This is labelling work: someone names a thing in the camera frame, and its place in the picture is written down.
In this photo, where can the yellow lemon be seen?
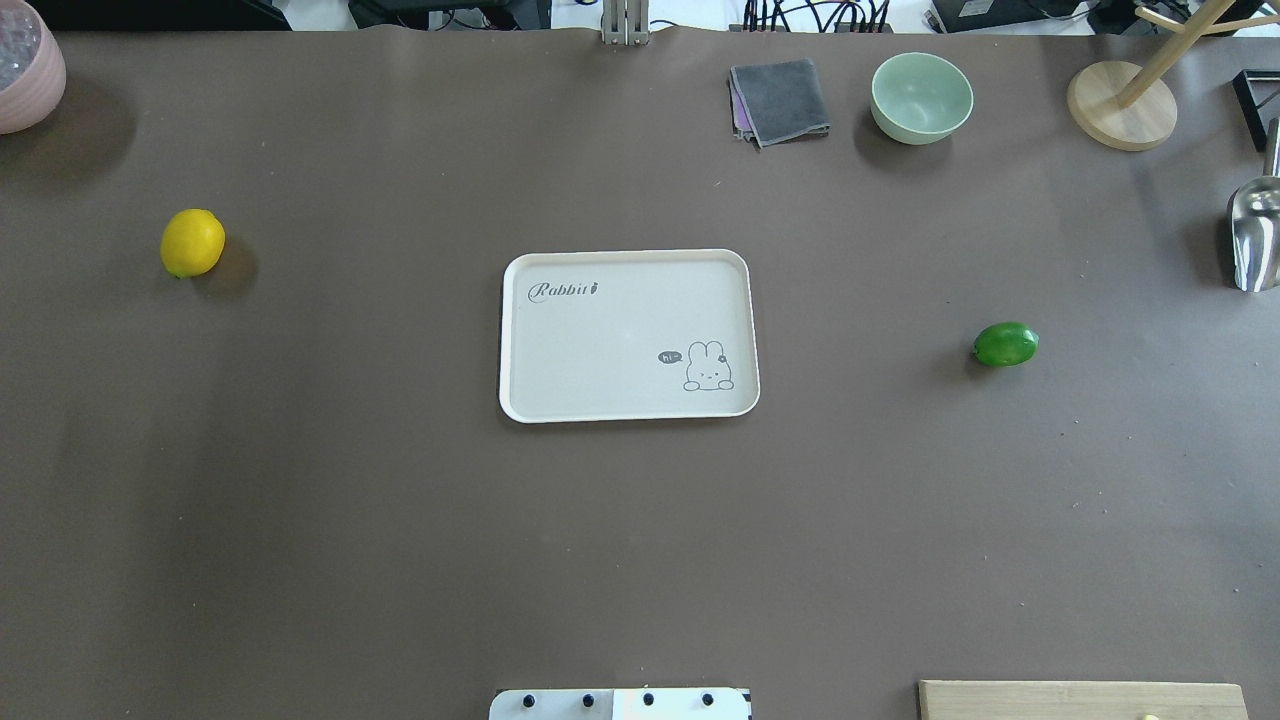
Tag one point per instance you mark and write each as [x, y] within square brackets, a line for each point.
[193, 242]

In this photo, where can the cream rabbit tray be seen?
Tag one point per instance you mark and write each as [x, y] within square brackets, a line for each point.
[627, 335]

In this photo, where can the black glass rack tray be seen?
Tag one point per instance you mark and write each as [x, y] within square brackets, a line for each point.
[1251, 105]

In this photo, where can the grey folded cloth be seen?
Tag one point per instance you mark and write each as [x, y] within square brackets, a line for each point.
[775, 103]

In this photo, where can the green lime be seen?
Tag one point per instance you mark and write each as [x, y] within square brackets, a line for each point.
[1005, 344]

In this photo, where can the mint green bowl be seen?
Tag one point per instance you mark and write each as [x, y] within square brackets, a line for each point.
[920, 98]

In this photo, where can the wooden cutting board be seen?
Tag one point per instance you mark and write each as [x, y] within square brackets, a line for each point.
[949, 699]

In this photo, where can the wooden mug tree stand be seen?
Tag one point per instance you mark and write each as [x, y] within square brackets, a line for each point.
[1129, 108]

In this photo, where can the metal scoop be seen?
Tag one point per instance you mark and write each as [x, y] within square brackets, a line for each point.
[1254, 218]

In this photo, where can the pink bowl with ice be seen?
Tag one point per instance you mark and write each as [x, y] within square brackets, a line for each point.
[33, 72]

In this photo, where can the aluminium frame post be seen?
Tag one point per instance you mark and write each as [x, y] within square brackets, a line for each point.
[625, 22]

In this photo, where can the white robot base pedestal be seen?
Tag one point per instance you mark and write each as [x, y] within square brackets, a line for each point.
[623, 703]

